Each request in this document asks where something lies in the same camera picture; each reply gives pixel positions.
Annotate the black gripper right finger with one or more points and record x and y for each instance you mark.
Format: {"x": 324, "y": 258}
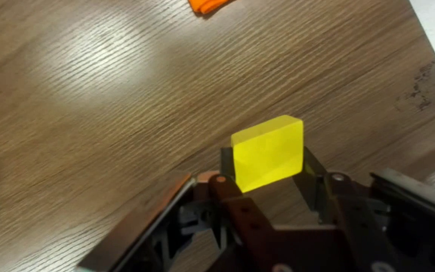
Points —
{"x": 341, "y": 201}

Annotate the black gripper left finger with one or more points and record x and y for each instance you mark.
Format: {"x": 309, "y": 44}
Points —
{"x": 247, "y": 239}

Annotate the yellow block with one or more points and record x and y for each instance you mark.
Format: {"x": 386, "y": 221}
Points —
{"x": 268, "y": 151}

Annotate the folded orange cloth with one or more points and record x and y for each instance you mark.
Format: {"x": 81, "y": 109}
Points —
{"x": 208, "y": 6}

